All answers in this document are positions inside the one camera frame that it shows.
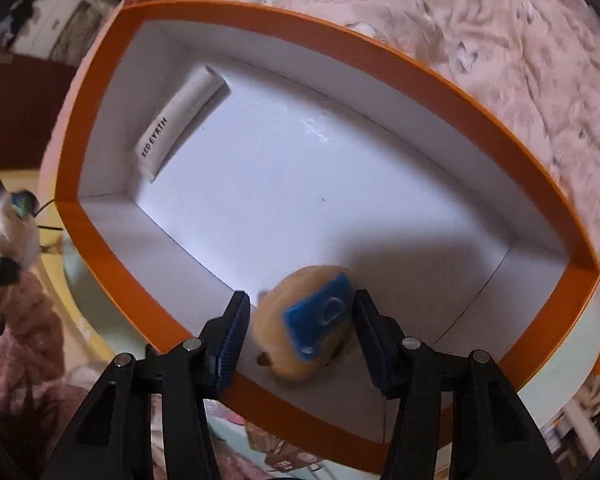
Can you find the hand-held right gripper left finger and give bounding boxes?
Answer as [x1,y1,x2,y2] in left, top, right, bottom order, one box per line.
[40,290,252,480]

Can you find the tan hamster plush toy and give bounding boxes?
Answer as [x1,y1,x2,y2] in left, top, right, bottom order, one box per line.
[252,265,361,386]

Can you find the small pale haired doll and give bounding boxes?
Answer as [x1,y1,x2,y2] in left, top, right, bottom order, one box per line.
[0,187,41,266]

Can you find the white cosmetic tube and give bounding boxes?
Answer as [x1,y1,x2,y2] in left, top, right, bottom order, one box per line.
[132,65,226,184]

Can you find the pink fuzzy cloth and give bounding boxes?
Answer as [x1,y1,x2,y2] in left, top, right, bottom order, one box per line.
[0,270,111,421]

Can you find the pink floral blanket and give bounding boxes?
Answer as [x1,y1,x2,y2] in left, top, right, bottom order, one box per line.
[125,0,600,271]

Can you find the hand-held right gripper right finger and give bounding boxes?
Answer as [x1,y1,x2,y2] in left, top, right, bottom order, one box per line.
[352,289,563,480]

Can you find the orange cardboard box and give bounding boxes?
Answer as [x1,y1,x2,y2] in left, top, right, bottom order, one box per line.
[55,0,600,476]

